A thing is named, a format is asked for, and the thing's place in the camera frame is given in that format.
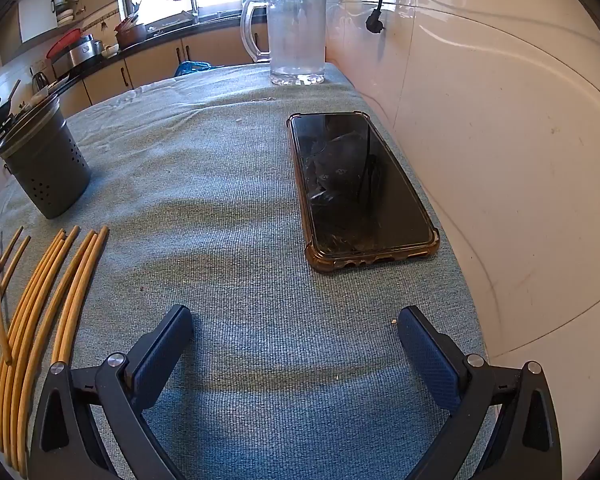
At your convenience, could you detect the dark red clay pot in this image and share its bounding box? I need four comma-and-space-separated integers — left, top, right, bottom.
115, 22, 148, 48

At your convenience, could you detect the grey perforated utensil holder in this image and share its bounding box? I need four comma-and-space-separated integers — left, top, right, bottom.
0, 94, 92, 220

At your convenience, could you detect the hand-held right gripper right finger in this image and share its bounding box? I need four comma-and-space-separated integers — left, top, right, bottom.
397, 305, 563, 480

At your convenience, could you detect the smartphone in brown case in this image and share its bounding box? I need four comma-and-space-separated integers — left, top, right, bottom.
286, 111, 441, 275

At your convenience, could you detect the silver rice cooker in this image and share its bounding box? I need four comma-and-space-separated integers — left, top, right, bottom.
55, 37, 103, 68

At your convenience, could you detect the teal table cloth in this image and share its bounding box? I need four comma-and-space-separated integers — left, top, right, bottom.
0, 62, 498, 480

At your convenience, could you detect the blue plastic bag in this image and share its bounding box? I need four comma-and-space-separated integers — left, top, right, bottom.
174, 61, 216, 78

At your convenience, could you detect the bunch of wooden chopsticks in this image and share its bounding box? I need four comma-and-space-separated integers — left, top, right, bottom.
0, 225, 110, 478

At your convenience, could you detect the clear glass pitcher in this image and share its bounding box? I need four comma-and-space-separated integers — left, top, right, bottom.
240, 0, 327, 87

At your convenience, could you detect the black kitchen counter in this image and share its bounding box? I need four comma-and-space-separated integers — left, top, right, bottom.
0, 7, 271, 176

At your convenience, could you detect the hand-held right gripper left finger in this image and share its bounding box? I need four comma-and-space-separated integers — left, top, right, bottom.
29, 304, 195, 480

